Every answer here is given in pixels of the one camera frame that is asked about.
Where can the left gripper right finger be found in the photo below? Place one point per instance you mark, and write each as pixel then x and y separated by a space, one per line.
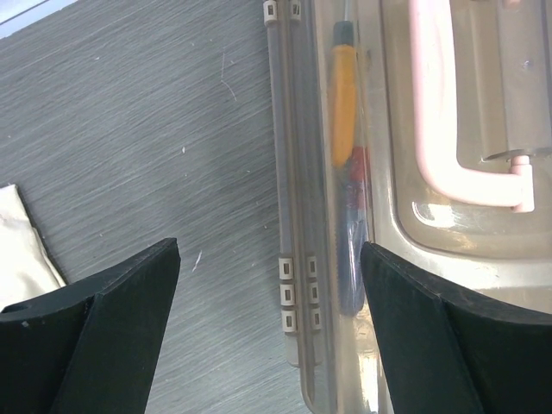
pixel 448 349

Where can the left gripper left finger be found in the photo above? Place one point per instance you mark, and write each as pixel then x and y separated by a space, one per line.
pixel 91 346

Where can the blue handled screwdriver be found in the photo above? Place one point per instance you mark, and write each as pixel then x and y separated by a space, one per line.
pixel 352 231

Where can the brown translucent toolbox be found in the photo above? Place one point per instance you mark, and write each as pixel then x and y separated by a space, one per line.
pixel 453 104

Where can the yellow handled tool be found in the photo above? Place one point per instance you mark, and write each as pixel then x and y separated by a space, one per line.
pixel 343 87

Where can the beige cloth bag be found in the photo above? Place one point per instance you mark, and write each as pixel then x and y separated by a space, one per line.
pixel 26 270

